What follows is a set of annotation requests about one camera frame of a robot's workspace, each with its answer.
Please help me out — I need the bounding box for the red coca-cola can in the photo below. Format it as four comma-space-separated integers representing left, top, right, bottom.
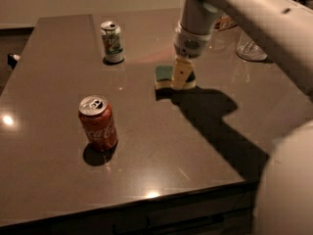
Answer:
78, 95, 118, 152

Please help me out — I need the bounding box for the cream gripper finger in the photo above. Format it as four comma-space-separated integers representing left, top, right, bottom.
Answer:
171, 58, 195, 90

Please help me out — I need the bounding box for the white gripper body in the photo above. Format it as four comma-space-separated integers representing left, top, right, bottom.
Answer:
173, 0, 220, 59

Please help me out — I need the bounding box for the glass jar with black lid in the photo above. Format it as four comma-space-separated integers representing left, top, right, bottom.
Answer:
214, 13, 238, 31

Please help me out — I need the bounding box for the green 7up can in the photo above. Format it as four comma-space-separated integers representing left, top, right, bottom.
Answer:
101, 21, 124, 64

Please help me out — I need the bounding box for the clear plastic measuring cup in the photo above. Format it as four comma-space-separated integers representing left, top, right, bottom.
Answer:
236, 31, 267, 62

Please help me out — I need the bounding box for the green and yellow sponge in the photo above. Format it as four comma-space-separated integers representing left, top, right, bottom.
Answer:
154, 64, 198, 91

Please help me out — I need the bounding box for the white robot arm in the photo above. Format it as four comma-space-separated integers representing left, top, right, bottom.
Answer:
172, 0, 313, 235

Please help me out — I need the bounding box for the black chair part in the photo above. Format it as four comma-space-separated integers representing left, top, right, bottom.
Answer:
7, 53, 21, 69

